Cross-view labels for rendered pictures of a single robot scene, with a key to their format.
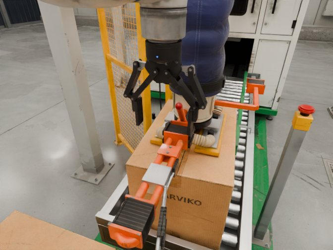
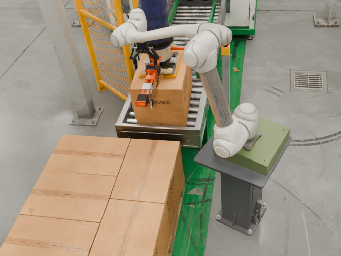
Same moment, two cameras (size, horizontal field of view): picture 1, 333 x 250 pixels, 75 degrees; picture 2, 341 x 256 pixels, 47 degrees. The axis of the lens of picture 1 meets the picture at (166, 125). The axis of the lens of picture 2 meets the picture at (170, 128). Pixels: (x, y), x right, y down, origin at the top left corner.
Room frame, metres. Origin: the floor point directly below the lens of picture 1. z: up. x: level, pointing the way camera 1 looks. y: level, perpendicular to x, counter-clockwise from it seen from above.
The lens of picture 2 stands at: (-1.81, 0.03, 2.71)
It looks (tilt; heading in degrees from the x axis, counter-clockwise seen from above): 42 degrees down; 357
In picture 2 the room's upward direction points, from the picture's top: 8 degrees counter-clockwise
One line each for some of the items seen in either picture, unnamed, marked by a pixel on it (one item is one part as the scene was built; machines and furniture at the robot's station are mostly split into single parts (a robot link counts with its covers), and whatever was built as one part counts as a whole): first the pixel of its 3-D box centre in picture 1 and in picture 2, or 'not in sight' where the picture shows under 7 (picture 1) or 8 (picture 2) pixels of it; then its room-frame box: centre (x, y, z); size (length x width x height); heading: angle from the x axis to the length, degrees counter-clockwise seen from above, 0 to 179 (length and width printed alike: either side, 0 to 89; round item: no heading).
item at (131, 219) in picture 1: (133, 219); (141, 100); (0.30, 0.07, 1.08); 0.08 x 0.07 x 0.05; 162
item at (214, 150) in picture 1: (212, 127); (172, 63); (0.84, -0.21, 0.98); 0.34 x 0.10 x 0.05; 162
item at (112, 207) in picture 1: (175, 117); (151, 56); (1.75, -0.08, 0.50); 2.31 x 0.05 x 0.19; 160
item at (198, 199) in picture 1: (189, 162); (164, 86); (0.86, -0.12, 0.75); 0.60 x 0.40 x 0.40; 164
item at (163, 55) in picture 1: (163, 61); (142, 46); (0.47, 0.01, 1.38); 0.08 x 0.07 x 0.09; 71
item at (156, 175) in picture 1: (157, 179); (146, 88); (0.43, 0.02, 1.08); 0.07 x 0.07 x 0.04; 72
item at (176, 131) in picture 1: (178, 134); (152, 70); (0.63, -0.04, 1.08); 0.10 x 0.08 x 0.06; 72
